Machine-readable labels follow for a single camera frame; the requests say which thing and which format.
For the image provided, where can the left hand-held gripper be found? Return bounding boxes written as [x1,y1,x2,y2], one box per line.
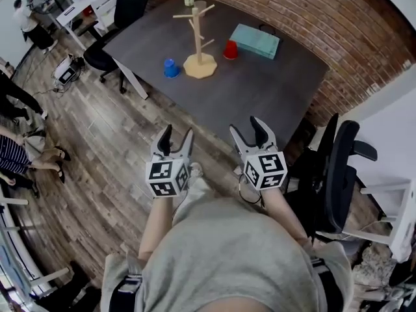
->
[144,124,195,200]

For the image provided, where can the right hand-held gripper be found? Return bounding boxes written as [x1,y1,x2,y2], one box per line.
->
[229,116,289,192]

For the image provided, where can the blue plastic cup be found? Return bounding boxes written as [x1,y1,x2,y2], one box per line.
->
[162,58,182,79]

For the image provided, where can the wooden mug tree stand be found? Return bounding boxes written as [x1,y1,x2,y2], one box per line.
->
[172,4,218,79]

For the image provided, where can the red plastic cup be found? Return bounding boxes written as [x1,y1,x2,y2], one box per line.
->
[222,40,240,60]

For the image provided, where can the person's right forearm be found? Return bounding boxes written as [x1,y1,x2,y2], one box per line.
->
[259,188,313,250]

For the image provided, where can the person's left forearm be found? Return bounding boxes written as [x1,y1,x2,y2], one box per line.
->
[138,195,178,263]

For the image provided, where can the person's white shoe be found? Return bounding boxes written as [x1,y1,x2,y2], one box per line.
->
[189,161,204,187]

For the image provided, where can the person's grey trousers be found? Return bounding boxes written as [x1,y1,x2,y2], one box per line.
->
[172,175,222,228]

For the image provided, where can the white table leg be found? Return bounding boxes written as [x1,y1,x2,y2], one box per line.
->
[111,57,150,101]

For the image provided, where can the black mesh office chair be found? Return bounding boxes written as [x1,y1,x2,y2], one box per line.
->
[285,111,378,241]

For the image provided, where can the black padded office chair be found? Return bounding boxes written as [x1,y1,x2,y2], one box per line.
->
[83,0,153,94]

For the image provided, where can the person's grey shirt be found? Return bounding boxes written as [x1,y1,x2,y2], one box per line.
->
[100,201,354,312]

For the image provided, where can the white floor device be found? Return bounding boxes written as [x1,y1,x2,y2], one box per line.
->
[53,54,79,86]

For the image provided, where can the white desk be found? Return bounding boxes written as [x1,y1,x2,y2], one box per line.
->
[341,176,416,260]
[55,0,120,50]

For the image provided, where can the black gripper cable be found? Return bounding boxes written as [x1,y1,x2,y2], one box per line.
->
[237,173,263,205]

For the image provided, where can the black harness strap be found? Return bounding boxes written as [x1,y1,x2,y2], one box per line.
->
[308,257,344,312]
[109,270,144,312]

